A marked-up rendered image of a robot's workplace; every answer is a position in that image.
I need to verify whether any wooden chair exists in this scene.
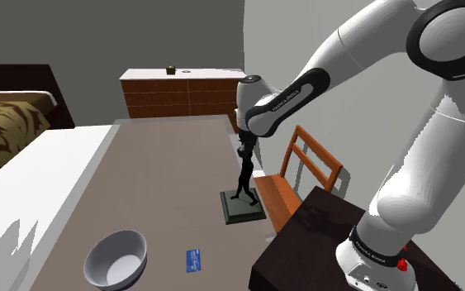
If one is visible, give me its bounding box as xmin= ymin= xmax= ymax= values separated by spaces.
xmin=253 ymin=124 xmax=344 ymax=235

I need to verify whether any black figure on green base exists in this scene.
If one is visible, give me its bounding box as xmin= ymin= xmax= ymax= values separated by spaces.
xmin=220 ymin=146 xmax=268 ymax=226

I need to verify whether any brown table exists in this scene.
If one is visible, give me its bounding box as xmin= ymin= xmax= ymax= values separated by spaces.
xmin=30 ymin=114 xmax=278 ymax=291

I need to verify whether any brown chest of drawers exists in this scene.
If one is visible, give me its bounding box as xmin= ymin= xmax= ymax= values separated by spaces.
xmin=119 ymin=64 xmax=248 ymax=134

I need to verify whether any dark robot stand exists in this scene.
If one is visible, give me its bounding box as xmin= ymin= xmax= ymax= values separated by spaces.
xmin=248 ymin=185 xmax=463 ymax=291

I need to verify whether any blue card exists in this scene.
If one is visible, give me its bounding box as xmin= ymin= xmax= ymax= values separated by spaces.
xmin=186 ymin=249 xmax=202 ymax=274

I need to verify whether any white bowl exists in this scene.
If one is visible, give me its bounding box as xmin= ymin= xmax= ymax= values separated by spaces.
xmin=83 ymin=230 xmax=149 ymax=291

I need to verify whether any bed with patterned blanket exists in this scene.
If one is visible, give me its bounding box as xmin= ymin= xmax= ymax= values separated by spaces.
xmin=0 ymin=63 xmax=115 ymax=291

